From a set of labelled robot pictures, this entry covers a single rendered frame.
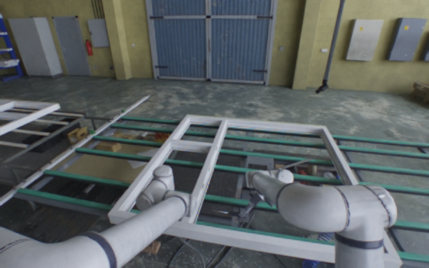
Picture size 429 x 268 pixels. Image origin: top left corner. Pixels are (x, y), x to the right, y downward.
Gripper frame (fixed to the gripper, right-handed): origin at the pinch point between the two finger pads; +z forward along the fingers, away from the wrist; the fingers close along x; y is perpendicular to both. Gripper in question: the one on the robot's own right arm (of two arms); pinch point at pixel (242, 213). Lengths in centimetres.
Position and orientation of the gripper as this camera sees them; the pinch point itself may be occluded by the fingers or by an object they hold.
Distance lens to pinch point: 130.2
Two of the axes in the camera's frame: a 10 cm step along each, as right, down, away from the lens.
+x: -1.2, -3.9, -9.1
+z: -7.1, 6.7, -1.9
